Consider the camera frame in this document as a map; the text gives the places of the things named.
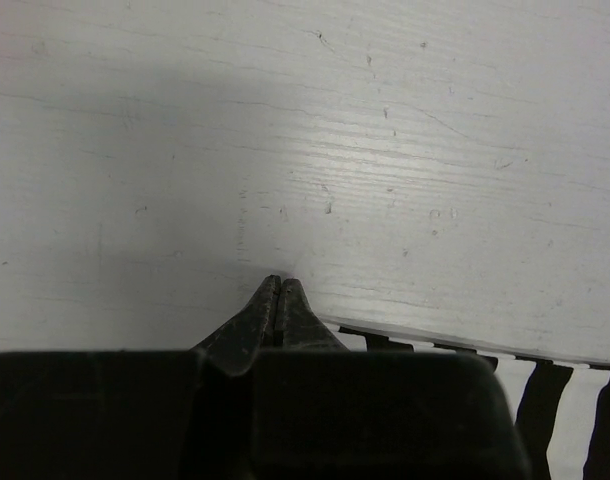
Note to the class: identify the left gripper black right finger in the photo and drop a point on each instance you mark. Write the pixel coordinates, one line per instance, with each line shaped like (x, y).
(321, 411)

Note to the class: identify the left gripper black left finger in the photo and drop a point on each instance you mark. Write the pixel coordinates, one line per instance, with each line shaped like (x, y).
(120, 414)

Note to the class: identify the black white striped tank top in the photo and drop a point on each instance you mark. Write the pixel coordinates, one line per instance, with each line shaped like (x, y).
(560, 400)

